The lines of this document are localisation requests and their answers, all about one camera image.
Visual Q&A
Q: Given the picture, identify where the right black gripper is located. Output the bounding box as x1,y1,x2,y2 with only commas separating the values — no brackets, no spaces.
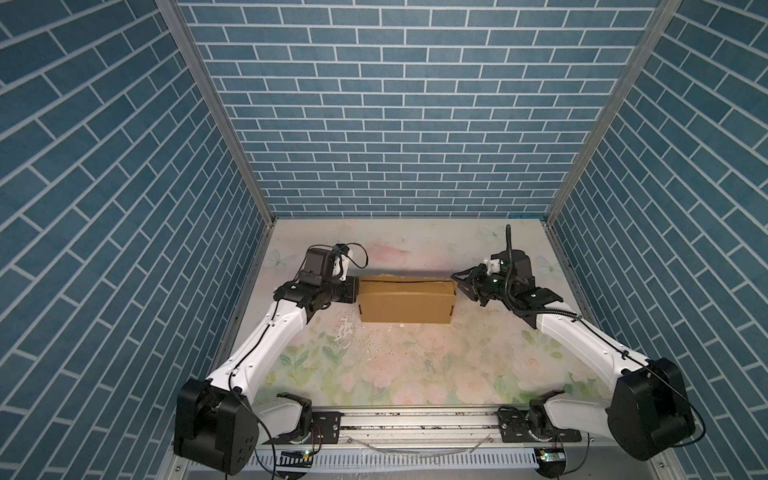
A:
451,263,514,306

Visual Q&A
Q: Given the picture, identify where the brown cardboard box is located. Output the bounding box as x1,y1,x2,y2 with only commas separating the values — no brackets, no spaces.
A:
356,275,457,324

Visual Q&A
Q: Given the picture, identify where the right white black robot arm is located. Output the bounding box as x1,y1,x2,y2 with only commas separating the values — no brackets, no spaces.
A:
451,247,705,460

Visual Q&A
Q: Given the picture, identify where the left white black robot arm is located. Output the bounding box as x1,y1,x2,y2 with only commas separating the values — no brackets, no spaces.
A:
173,243,359,475

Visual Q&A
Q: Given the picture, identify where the floral table mat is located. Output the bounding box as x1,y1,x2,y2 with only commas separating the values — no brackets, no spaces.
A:
238,219,609,406

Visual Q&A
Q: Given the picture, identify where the left green circuit board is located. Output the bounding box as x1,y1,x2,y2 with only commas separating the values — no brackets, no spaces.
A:
276,450,315,470

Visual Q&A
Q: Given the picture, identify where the green circuit board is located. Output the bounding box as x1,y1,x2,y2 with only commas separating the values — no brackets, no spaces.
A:
535,448,567,463
276,450,315,470

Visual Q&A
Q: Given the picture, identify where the right green circuit board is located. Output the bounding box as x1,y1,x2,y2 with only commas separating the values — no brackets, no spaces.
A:
535,448,567,463

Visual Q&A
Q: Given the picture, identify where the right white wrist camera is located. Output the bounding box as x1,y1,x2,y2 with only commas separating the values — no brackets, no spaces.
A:
483,258,504,275

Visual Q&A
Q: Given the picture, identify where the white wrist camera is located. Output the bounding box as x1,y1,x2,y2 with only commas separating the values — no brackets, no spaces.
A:
483,258,504,275
332,243,352,282

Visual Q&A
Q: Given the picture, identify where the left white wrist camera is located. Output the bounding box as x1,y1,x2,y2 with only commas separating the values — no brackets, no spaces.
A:
332,243,352,282

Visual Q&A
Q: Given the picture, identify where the right black camera cable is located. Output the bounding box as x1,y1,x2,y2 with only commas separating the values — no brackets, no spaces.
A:
503,224,515,295

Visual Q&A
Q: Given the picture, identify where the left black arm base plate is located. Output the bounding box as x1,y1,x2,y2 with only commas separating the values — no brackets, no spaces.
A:
286,411,343,445

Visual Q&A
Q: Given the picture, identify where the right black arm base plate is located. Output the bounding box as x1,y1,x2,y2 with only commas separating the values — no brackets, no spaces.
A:
496,406,582,443

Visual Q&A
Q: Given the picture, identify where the aluminium mounting rail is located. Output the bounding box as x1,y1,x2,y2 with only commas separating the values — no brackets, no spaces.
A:
170,405,670,451

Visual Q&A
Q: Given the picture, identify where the white slotted cable duct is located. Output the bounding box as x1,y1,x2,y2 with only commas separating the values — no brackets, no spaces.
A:
276,448,539,474

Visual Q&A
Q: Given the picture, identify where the left aluminium corner post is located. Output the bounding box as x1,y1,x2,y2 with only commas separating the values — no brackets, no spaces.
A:
156,0,275,228

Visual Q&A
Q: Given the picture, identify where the aluminium corner post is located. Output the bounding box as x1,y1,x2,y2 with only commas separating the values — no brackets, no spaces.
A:
544,0,682,227
156,0,275,228

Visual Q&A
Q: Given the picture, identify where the right aluminium corner post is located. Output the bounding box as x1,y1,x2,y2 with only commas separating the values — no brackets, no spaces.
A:
544,0,682,227

